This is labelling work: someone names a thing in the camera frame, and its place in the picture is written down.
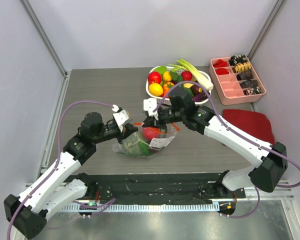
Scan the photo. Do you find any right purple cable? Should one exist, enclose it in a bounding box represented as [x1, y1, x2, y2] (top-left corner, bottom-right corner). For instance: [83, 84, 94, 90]
[152, 80, 300, 218]

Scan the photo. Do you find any purple cable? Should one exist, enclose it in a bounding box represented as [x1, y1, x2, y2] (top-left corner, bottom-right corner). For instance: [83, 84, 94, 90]
[6, 100, 117, 240]
[152, 80, 300, 218]

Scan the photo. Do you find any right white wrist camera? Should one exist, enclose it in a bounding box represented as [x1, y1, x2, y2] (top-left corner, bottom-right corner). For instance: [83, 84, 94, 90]
[143, 98, 158, 117]

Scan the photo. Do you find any white plastic basket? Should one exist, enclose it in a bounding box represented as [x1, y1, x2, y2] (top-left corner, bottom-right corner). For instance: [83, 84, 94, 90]
[145, 66, 213, 106]

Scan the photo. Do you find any yellow lemon toy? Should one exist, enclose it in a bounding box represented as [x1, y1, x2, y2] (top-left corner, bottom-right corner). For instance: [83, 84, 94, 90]
[148, 83, 164, 97]

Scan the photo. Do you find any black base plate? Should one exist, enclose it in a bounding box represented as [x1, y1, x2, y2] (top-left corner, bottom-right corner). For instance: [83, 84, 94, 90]
[79, 173, 246, 206]

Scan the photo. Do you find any white corn toy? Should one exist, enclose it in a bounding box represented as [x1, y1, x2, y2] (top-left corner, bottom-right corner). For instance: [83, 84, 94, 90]
[168, 58, 214, 91]

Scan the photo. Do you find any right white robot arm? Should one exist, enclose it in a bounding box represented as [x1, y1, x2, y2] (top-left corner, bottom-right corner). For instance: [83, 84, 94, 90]
[143, 87, 288, 198]

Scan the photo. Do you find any pink divided organizer tray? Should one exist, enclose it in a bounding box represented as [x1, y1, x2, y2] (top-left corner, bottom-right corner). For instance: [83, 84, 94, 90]
[209, 57, 267, 106]

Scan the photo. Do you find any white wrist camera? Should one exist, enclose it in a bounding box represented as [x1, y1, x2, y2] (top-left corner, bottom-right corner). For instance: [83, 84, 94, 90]
[111, 104, 131, 133]
[143, 98, 158, 117]

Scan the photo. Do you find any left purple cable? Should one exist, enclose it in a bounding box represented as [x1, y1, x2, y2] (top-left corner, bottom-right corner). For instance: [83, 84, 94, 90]
[6, 100, 117, 240]

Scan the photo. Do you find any yellow bell pepper toy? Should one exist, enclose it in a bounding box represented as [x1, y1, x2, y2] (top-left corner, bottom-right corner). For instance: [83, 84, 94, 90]
[162, 71, 172, 83]

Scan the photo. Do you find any purple eggplant toy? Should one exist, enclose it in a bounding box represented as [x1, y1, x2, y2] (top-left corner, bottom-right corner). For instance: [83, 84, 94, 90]
[192, 91, 208, 103]

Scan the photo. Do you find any red folded cloth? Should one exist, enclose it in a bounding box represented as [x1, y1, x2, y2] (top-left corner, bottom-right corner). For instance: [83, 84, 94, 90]
[222, 109, 275, 145]

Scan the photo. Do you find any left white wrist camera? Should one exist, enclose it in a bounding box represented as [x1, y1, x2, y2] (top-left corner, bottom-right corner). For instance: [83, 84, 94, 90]
[111, 104, 131, 133]

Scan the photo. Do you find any orange bell pepper toy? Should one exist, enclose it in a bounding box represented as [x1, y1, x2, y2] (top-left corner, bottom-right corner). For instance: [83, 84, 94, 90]
[162, 81, 175, 92]

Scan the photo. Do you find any red apple toy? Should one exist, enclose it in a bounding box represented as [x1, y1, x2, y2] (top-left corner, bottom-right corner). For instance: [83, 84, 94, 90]
[147, 71, 162, 84]

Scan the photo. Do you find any green lime toy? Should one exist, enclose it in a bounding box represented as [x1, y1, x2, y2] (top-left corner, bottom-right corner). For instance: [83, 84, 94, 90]
[153, 65, 167, 75]

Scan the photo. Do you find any clear zip top bag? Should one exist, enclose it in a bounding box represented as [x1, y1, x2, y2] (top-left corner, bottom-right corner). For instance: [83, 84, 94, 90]
[112, 122, 180, 158]

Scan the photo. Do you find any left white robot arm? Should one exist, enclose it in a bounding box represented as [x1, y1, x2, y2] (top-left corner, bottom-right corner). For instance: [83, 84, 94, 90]
[3, 109, 138, 240]

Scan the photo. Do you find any green cucumber toy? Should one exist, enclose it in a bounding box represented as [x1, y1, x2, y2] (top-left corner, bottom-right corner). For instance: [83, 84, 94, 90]
[138, 142, 150, 156]

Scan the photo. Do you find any green melon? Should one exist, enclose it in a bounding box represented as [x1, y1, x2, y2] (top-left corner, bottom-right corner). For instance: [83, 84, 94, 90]
[120, 132, 148, 156]

